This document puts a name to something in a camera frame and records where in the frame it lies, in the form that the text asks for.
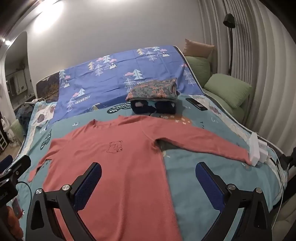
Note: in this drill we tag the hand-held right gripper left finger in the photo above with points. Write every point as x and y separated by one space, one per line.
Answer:
87 185

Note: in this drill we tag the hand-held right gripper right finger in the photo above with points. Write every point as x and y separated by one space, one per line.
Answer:
208 185

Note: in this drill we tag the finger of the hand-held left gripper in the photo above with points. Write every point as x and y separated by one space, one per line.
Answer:
5 161
20 163

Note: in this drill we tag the pink long-sleeve shirt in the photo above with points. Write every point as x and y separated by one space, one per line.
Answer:
129 173

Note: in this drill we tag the person's left hand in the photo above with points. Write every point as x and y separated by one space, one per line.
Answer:
15 222

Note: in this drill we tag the white small rack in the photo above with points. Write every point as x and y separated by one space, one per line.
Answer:
2 141

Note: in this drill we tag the white rabbit figurine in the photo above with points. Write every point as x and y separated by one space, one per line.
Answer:
10 134

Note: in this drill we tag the green stool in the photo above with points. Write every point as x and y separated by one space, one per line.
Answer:
17 129

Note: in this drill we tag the teal printed blanket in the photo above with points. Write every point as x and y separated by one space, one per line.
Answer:
196 143

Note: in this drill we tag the dark blue cloth pile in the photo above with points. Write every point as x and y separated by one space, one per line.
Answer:
24 118

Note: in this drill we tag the white patterned quilt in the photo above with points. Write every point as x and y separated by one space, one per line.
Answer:
42 115

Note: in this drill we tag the white charger plug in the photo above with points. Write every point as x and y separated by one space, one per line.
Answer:
263 150

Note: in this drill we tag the green sofa cushion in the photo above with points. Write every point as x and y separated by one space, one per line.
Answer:
237 113

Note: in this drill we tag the dark printed bed sheet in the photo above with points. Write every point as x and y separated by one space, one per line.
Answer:
48 88

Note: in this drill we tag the black phone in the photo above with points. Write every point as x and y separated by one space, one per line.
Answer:
196 103

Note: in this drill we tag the black object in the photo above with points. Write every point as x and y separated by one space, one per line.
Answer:
288 160

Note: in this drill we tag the folded dark navy garment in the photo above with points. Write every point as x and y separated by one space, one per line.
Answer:
143 107

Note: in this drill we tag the green pillow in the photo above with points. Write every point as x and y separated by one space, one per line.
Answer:
227 90
198 70

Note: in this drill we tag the folded floral garment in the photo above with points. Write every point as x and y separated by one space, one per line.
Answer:
152 90

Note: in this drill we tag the blue tree print sheet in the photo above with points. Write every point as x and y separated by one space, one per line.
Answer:
115 76

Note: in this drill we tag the tan pillow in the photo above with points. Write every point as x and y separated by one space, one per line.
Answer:
198 47

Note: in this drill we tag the black floor lamp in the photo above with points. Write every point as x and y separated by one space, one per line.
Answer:
229 20

